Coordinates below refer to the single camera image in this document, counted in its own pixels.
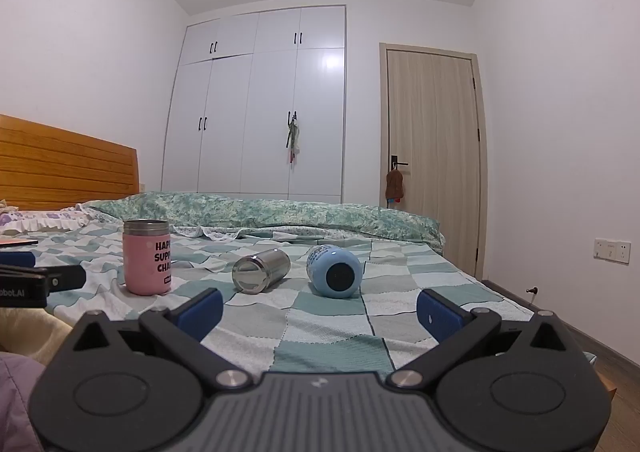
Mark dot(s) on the light blue cup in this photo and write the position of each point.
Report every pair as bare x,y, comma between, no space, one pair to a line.
335,272

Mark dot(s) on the pink cup with black print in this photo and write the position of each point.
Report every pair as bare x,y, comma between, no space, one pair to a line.
146,259

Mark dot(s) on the beige cloth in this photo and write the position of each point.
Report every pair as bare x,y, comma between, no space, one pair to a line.
35,332

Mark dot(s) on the brown hanging pouch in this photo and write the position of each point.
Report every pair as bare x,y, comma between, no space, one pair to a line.
394,187

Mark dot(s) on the purple cloth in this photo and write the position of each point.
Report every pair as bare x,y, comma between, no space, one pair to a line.
17,402

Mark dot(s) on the white wall socket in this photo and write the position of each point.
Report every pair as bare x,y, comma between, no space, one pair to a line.
612,250

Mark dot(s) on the light wooden door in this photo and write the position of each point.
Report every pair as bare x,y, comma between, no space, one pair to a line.
432,156

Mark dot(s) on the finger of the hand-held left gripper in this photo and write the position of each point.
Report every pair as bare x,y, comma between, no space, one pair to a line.
17,259
65,277

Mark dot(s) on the green hanging ornament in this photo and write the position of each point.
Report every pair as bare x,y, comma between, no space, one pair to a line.
292,139

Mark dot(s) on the wooden headboard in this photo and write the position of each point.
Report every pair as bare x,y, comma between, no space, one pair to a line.
65,164

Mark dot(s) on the purple floral pillow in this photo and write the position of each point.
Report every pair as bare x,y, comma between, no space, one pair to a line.
40,218

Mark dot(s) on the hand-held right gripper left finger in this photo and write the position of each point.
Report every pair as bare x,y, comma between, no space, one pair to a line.
202,313

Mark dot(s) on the checked green bedspread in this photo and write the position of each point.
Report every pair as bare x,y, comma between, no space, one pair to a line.
325,327

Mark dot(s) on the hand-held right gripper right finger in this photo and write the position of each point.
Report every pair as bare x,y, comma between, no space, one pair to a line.
439,317

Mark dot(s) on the green floral duvet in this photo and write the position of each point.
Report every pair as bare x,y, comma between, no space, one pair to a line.
280,214

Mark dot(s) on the stainless steel cup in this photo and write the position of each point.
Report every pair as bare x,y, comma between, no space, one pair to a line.
261,271

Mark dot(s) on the dark flat phone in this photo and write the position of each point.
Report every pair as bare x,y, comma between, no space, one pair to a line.
17,242

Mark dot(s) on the white wardrobe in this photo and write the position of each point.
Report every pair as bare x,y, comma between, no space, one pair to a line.
260,106

